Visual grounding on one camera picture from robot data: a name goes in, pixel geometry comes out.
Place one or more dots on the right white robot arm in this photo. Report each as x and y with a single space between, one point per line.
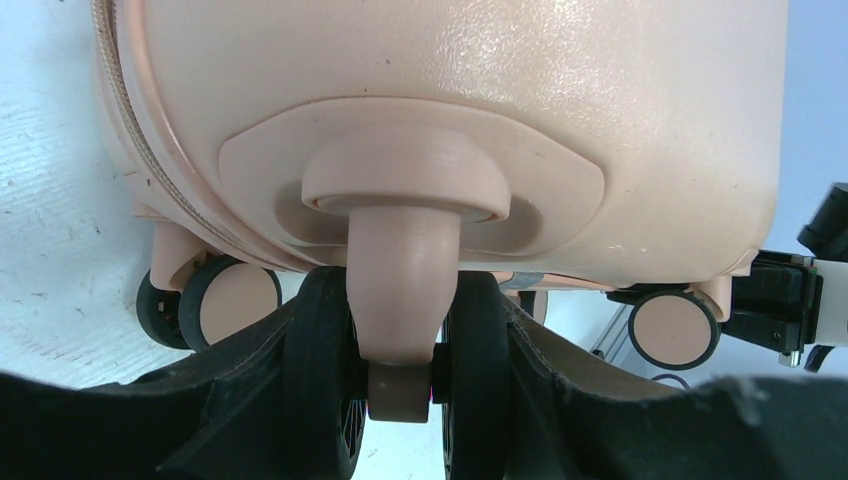
793 305

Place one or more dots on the aluminium frame rail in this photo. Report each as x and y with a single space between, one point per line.
613 341

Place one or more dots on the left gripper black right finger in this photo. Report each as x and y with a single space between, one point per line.
578 417

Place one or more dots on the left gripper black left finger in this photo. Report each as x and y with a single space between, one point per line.
216 414

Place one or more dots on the pink suitcase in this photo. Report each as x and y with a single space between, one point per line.
418 160

